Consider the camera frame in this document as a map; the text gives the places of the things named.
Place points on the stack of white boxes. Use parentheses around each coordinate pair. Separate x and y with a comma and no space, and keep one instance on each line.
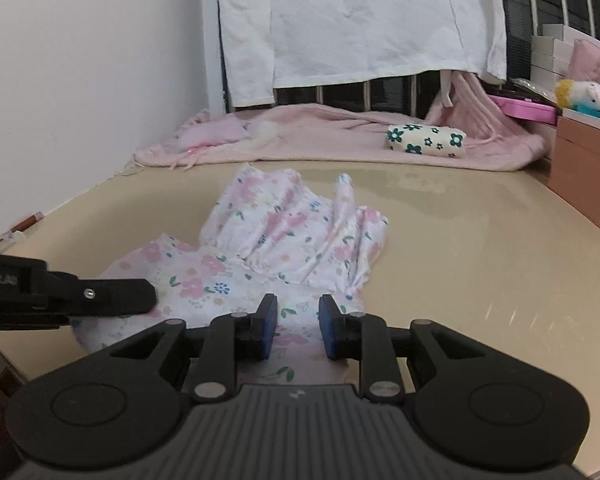
(550,55)

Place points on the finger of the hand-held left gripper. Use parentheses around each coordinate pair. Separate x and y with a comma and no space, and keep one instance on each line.
(120,297)

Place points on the pink flat case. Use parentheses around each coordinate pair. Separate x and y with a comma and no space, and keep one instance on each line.
(525,108)

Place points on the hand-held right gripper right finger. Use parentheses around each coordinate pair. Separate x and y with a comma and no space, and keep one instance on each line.
(327,327)

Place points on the plain pink garment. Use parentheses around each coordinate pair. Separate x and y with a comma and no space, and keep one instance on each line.
(215,132)

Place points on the pink fleece blanket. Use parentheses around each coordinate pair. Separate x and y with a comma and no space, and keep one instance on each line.
(340,130)

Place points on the brown pink storage box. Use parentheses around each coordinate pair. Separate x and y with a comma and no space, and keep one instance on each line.
(585,175)

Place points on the pink floral white dress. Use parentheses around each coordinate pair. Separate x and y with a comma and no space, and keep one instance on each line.
(280,225)

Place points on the red white pen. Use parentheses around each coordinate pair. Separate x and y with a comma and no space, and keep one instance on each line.
(0,244)
(30,220)

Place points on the white hanging towel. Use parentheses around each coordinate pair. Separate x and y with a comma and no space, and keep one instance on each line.
(355,20)

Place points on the yellow white plush toy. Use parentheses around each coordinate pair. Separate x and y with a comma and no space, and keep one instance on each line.
(587,92)

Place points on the open magazine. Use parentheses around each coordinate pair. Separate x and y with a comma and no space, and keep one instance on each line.
(530,89)

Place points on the green floral folded cloth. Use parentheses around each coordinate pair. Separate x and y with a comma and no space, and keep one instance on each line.
(425,141)

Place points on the pink bag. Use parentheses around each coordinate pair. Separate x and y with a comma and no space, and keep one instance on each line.
(590,57)

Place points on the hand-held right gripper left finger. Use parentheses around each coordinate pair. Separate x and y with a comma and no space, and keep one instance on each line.
(268,325)

